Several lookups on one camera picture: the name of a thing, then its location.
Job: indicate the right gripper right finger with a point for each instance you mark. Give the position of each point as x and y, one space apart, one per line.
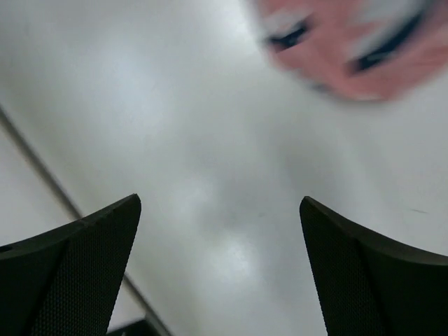
369 284

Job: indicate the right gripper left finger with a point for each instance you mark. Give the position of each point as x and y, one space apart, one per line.
66 269

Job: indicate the pink shark print shorts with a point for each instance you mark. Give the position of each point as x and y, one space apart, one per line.
358 50

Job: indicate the aluminium table edge rail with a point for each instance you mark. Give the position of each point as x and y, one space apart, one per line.
80 224

